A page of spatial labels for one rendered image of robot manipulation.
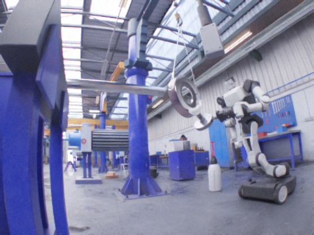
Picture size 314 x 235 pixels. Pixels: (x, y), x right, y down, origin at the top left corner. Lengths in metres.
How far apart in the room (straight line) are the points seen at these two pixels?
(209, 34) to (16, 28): 0.55
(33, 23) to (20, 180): 0.23
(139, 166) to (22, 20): 2.55
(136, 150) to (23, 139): 2.46
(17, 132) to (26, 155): 0.04
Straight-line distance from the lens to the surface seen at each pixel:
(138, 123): 2.74
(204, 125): 1.54
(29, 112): 0.30
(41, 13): 0.30
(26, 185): 0.29
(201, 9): 0.72
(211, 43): 0.61
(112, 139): 4.63
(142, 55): 3.07
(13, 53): 0.29
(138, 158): 2.68
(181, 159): 4.14
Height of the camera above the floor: 0.58
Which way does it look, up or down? 14 degrees up
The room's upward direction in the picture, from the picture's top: 3 degrees counter-clockwise
